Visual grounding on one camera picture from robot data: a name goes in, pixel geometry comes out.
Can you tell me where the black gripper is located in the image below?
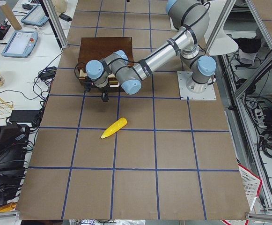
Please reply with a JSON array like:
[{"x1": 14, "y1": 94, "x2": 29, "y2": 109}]
[{"x1": 97, "y1": 85, "x2": 110, "y2": 102}]

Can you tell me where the yellow corn cob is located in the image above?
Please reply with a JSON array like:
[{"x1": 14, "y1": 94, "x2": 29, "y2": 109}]
[{"x1": 101, "y1": 117, "x2": 127, "y2": 139}]

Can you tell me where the wooden drawer with white handle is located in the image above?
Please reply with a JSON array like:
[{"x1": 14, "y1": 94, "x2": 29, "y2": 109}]
[{"x1": 78, "y1": 68, "x2": 120, "y2": 89}]

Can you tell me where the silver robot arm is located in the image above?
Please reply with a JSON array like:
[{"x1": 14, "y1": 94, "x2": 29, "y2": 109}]
[{"x1": 85, "y1": 0, "x2": 216, "y2": 101}]

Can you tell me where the dark wooden drawer box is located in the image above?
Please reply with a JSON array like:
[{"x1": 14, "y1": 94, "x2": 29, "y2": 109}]
[{"x1": 77, "y1": 37, "x2": 134, "y2": 92}]

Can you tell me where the black power adapter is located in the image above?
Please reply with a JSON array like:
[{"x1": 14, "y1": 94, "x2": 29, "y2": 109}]
[{"x1": 59, "y1": 13, "x2": 72, "y2": 22}]

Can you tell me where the near blue teach pendant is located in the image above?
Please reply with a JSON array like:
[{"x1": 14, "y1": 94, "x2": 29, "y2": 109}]
[{"x1": 1, "y1": 31, "x2": 38, "y2": 58}]

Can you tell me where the blue teach pendant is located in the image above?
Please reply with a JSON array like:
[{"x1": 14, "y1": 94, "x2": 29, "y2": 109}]
[
  {"x1": 1, "y1": 31, "x2": 38, "y2": 58},
  {"x1": 21, "y1": 5, "x2": 48, "y2": 27}
]

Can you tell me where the beige cap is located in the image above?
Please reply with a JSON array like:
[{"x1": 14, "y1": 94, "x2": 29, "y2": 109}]
[{"x1": 52, "y1": 0, "x2": 68, "y2": 15}]

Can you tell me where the far blue teach pendant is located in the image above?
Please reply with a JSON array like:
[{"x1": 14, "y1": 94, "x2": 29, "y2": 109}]
[{"x1": 21, "y1": 5, "x2": 48, "y2": 27}]

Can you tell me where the white chair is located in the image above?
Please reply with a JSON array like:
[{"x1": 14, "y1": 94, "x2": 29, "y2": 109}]
[{"x1": 204, "y1": 0, "x2": 238, "y2": 56}]

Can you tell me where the cardboard tube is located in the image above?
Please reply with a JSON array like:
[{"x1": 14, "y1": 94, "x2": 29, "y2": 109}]
[{"x1": 0, "y1": 0, "x2": 22, "y2": 30}]

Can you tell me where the white red basket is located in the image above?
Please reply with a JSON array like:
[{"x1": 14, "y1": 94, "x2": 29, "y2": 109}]
[{"x1": 238, "y1": 164, "x2": 262, "y2": 211}]

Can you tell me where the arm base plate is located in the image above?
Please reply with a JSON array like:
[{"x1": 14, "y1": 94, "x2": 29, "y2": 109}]
[{"x1": 177, "y1": 71, "x2": 216, "y2": 101}]

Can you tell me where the aluminium frame post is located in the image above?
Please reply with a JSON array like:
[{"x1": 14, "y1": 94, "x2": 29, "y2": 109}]
[{"x1": 40, "y1": 0, "x2": 68, "y2": 49}]

